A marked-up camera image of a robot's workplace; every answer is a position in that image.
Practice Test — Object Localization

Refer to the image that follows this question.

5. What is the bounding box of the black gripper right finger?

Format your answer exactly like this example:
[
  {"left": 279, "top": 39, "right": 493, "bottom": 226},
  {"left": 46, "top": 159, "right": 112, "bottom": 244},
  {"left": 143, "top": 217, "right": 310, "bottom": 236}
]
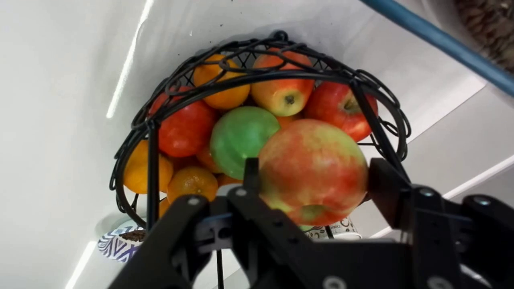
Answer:
[{"left": 368, "top": 157, "right": 514, "bottom": 289}]

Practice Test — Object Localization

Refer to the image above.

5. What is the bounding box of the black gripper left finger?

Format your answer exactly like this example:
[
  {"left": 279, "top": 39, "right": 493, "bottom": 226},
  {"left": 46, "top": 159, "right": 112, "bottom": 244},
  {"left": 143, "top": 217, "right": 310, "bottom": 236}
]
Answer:
[{"left": 109, "top": 157, "right": 355, "bottom": 289}]

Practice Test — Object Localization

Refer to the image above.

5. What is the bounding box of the green apple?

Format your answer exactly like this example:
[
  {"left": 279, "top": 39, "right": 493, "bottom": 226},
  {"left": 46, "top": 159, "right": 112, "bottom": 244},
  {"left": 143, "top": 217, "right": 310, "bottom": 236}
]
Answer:
[{"left": 207, "top": 104, "right": 281, "bottom": 182}]

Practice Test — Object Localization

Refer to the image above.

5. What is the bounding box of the orange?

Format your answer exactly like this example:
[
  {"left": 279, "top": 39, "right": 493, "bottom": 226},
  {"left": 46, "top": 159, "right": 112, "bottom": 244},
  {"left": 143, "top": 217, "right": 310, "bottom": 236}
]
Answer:
[
  {"left": 165, "top": 165, "right": 221, "bottom": 206},
  {"left": 191, "top": 51, "right": 252, "bottom": 112},
  {"left": 122, "top": 140, "right": 175, "bottom": 196}
]

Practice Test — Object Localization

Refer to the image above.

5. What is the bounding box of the blue patterned white packet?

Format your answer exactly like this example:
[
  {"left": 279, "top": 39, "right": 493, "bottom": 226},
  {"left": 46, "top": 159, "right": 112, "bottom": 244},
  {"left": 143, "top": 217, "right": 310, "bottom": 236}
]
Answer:
[{"left": 95, "top": 223, "right": 148, "bottom": 265}]

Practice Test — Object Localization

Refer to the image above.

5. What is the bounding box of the glass jar of coffee beans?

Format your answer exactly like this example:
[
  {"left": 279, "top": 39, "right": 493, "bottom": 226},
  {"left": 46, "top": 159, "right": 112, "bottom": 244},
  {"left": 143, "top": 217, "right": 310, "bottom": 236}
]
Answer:
[{"left": 454, "top": 0, "right": 514, "bottom": 74}]

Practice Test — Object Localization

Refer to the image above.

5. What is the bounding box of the black wire fruit rack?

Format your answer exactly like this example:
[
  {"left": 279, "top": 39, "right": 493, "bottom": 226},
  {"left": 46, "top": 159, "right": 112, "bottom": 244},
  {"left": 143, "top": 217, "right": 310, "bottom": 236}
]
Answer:
[{"left": 107, "top": 29, "right": 413, "bottom": 233}]

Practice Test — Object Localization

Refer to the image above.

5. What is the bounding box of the blue grey power cable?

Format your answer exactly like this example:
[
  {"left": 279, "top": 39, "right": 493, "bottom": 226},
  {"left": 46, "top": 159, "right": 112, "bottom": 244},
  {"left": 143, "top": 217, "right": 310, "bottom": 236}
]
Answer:
[{"left": 358, "top": 0, "right": 514, "bottom": 98}]

